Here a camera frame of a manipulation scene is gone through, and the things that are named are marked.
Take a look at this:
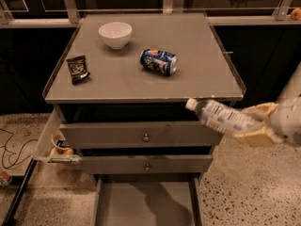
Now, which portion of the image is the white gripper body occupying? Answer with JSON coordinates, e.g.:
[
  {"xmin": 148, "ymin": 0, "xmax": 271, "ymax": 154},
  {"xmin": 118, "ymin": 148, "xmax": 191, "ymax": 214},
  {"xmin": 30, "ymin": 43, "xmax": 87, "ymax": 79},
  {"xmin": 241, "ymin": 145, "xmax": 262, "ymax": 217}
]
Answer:
[{"xmin": 271, "ymin": 97, "xmax": 301, "ymax": 147}]

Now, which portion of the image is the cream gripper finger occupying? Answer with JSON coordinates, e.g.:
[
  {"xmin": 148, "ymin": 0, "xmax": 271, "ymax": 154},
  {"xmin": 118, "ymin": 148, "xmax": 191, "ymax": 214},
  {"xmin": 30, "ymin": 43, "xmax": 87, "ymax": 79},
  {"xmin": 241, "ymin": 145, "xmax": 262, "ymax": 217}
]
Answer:
[
  {"xmin": 242, "ymin": 103, "xmax": 278, "ymax": 121},
  {"xmin": 233, "ymin": 126, "xmax": 283, "ymax": 147}
]

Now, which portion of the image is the clear plastic water bottle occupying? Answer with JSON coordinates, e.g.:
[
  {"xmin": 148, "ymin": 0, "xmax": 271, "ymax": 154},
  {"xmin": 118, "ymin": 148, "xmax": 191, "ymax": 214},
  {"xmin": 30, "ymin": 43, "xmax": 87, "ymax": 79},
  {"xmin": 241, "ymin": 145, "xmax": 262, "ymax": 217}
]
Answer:
[{"xmin": 185, "ymin": 98, "xmax": 260, "ymax": 136}]

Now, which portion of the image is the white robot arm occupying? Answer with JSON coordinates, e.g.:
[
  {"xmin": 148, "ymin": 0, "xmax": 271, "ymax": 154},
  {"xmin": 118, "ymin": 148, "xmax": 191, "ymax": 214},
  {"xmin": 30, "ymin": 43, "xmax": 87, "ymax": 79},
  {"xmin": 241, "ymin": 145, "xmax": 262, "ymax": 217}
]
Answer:
[{"xmin": 233, "ymin": 63, "xmax": 301, "ymax": 147}]

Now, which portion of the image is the grey middle drawer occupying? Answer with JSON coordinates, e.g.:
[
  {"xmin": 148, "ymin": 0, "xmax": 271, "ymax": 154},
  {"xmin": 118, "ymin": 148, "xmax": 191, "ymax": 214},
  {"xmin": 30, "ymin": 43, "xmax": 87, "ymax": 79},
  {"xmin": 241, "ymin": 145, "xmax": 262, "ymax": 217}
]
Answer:
[{"xmin": 81, "ymin": 155, "xmax": 213, "ymax": 174}]

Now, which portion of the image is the grey drawer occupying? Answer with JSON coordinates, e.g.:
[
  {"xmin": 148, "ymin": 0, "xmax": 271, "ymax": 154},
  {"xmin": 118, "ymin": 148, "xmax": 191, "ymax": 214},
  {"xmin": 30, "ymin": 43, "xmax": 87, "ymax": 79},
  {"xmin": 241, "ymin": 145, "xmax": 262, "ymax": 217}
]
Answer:
[
  {"xmin": 91, "ymin": 173, "xmax": 205, "ymax": 226},
  {"xmin": 60, "ymin": 121, "xmax": 222, "ymax": 149},
  {"xmin": 81, "ymin": 155, "xmax": 213, "ymax": 174}
]

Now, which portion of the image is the grey drawer cabinet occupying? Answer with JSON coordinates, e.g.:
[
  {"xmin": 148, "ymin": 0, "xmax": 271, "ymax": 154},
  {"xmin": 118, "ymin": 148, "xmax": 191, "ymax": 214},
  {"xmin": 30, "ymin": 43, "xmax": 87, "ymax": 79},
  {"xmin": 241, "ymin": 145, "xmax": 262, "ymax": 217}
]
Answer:
[{"xmin": 41, "ymin": 11, "xmax": 247, "ymax": 226}]

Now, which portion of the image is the grey bottom drawer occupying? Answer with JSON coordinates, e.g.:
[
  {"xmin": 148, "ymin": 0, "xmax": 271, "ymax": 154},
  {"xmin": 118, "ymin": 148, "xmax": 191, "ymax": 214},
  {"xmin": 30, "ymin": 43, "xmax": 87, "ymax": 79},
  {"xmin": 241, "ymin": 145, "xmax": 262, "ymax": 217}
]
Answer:
[{"xmin": 91, "ymin": 173, "xmax": 205, "ymax": 226}]

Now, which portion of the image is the grey top drawer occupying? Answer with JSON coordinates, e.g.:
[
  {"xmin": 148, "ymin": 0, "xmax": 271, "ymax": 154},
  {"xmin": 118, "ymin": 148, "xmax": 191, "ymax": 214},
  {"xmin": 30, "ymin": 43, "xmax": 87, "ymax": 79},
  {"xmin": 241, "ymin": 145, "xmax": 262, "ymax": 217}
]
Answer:
[{"xmin": 60, "ymin": 121, "xmax": 222, "ymax": 149}]

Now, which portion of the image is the orange fruit on ledge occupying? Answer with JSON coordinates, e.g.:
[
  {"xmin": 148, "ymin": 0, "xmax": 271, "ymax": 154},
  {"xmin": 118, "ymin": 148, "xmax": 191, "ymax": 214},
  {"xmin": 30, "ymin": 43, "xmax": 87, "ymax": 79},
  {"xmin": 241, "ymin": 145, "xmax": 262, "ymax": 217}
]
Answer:
[{"xmin": 291, "ymin": 8, "xmax": 301, "ymax": 20}]

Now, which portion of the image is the blue soda can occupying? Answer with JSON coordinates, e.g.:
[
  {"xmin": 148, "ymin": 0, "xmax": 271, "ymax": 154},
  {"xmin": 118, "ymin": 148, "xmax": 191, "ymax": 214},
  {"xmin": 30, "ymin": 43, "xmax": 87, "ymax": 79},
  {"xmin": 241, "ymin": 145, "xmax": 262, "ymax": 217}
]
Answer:
[{"xmin": 140, "ymin": 49, "xmax": 177, "ymax": 76}]

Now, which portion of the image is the white ceramic bowl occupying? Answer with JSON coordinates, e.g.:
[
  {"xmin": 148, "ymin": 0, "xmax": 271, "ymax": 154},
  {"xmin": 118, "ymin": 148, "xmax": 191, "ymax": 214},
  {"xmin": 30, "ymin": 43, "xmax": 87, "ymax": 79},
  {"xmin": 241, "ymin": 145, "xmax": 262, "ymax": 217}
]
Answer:
[{"xmin": 99, "ymin": 22, "xmax": 133, "ymax": 50}]

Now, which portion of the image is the black snack packet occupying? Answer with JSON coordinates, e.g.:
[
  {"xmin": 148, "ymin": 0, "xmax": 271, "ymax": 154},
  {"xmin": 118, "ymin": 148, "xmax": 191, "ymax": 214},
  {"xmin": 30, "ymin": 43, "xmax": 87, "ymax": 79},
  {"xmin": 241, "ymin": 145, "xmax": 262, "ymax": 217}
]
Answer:
[{"xmin": 67, "ymin": 56, "xmax": 90, "ymax": 85}]

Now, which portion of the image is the white cup in bin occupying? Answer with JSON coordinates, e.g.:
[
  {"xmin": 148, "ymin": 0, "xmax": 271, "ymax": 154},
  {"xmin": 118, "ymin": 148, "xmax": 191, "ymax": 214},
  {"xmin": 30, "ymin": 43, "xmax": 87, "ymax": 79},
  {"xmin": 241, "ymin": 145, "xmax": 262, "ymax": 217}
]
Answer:
[{"xmin": 51, "ymin": 131, "xmax": 71, "ymax": 150}]

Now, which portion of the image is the orange fruit in bin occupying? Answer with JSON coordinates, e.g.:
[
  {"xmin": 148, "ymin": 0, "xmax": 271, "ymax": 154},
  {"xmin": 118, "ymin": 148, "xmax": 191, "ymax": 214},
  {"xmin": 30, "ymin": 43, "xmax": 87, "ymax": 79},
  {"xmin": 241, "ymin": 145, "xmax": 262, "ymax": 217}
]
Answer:
[{"xmin": 50, "ymin": 148, "xmax": 74, "ymax": 155}]

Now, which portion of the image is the clear plastic side bin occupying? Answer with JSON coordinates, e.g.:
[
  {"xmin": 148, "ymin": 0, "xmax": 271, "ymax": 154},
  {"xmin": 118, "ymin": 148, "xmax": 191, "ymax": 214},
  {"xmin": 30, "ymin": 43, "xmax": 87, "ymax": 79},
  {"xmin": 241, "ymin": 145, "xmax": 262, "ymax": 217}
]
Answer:
[{"xmin": 33, "ymin": 111, "xmax": 80, "ymax": 169}]

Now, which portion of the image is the red object on floor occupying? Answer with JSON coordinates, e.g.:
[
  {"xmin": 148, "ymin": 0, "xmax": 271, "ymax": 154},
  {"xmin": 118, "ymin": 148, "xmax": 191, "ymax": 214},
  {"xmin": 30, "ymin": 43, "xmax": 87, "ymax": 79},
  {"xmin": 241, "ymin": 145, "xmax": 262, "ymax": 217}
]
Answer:
[{"xmin": 0, "ymin": 170, "xmax": 12, "ymax": 186}]

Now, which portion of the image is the metal railing frame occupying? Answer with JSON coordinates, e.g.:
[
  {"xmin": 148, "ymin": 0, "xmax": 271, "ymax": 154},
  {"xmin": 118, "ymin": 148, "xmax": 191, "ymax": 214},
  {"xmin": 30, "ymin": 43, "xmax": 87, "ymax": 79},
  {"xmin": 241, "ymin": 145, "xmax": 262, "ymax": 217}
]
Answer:
[{"xmin": 0, "ymin": 0, "xmax": 301, "ymax": 27}]

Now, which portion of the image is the black floor cable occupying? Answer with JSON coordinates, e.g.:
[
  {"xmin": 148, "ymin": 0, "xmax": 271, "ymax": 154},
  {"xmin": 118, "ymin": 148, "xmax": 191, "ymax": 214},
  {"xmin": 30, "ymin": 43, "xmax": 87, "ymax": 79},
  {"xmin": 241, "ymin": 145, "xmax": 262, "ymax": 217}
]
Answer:
[{"xmin": 0, "ymin": 127, "xmax": 39, "ymax": 170}]

